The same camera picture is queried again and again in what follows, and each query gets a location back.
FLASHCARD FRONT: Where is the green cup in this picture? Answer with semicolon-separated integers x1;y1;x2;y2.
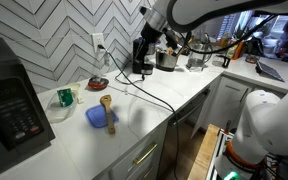
57;87;74;108

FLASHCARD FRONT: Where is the white wall outlet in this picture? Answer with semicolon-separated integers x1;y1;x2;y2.
91;32;106;54

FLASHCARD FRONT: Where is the steel utensil holder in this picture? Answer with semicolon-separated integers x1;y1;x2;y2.
155;49;180;73

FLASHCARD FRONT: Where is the wooden board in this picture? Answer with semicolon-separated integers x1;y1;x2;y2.
187;123;221;180

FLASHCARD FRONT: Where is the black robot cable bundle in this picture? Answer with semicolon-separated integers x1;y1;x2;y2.
182;14;278;56

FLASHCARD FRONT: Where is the gold drawer handle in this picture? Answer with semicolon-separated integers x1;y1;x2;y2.
140;166;155;180
132;142;158;166

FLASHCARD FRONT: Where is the clear plastic lunchbox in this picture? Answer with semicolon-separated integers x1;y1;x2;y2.
44;82;85;124

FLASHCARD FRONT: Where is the red and black round dish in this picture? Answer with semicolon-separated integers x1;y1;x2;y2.
87;75;110;90

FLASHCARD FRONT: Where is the metal robot stand frame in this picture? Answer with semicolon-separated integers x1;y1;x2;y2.
206;128;235;180

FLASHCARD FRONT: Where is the dishwasher door handle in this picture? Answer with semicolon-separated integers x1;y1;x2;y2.
168;88;212;127

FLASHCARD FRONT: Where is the black handled countertop item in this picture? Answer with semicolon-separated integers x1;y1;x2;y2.
217;54;232;69

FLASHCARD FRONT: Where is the dark tablet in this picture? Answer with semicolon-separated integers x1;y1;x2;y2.
255;60;285;83

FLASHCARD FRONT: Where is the coffee maker power cord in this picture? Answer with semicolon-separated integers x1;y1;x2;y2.
114;66;147;86

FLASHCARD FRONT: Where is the glass pitcher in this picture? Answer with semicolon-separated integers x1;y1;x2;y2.
186;41;213;73

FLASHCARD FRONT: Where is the orange bottle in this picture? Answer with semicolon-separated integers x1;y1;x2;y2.
234;40;246;61

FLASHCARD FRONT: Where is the brown wooden spoon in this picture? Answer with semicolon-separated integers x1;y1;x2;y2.
165;46;176;56

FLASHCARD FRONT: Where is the wooden spatula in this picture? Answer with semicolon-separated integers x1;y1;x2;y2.
99;94;116;135

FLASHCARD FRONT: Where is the small brown round dish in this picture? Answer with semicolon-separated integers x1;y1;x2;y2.
245;54;260;65

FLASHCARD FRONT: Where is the black coffee maker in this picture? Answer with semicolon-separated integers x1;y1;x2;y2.
132;37;156;76

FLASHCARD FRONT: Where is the long black power cable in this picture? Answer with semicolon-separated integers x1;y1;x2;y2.
97;44;180;180

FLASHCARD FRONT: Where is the black microwave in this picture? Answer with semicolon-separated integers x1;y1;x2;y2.
0;34;56;178

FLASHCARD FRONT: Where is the green bottle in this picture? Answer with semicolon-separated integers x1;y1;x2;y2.
226;44;238;60

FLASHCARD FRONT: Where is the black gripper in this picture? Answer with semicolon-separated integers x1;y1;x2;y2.
139;20;164;46

